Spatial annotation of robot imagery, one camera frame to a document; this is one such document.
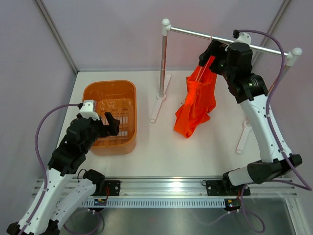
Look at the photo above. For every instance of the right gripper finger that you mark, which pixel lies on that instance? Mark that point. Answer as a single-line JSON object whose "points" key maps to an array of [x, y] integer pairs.
{"points": [[214, 64], [205, 56]]}

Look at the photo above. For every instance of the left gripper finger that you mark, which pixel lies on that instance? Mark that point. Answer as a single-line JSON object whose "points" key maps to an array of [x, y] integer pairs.
{"points": [[109, 117], [113, 128]]}

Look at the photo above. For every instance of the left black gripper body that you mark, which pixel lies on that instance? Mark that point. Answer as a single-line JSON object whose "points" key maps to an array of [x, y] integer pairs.
{"points": [[98, 130]]}

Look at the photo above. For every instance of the pink clothes hanger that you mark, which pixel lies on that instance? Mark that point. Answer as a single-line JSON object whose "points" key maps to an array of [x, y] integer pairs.
{"points": [[204, 74]]}

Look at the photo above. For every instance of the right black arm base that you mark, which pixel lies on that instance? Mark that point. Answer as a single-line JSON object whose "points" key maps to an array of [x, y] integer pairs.
{"points": [[217, 188]]}

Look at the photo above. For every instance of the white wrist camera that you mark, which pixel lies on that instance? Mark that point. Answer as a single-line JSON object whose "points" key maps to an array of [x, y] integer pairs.
{"points": [[241, 37], [88, 110]]}

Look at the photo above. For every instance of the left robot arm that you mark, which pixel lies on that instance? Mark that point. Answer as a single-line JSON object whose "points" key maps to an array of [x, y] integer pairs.
{"points": [[45, 216]]}

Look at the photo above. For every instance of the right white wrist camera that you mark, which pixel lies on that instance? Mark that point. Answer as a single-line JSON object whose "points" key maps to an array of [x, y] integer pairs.
{"points": [[241, 37]]}

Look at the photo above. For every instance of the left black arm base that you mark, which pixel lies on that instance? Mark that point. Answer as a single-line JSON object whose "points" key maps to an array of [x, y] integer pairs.
{"points": [[108, 187]]}

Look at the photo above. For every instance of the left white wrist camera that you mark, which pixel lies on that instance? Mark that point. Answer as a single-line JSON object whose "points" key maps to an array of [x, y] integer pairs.
{"points": [[88, 110]]}

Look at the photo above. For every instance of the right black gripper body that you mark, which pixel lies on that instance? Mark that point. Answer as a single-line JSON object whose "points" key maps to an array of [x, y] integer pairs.
{"points": [[221, 51]]}

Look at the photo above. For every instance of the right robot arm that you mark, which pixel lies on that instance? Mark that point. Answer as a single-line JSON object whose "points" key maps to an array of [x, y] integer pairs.
{"points": [[233, 62]]}

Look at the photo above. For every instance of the silver clothes rack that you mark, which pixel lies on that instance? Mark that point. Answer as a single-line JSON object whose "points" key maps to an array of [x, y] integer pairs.
{"points": [[290, 56]]}

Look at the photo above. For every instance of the aluminium mounting rail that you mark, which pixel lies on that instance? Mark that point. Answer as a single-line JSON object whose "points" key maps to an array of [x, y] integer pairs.
{"points": [[191, 187]]}

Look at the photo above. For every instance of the orange shorts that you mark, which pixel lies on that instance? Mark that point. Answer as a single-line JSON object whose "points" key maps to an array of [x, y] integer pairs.
{"points": [[199, 102]]}

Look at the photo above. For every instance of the white slotted cable duct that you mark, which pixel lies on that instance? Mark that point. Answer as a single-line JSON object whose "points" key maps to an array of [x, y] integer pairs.
{"points": [[155, 203]]}

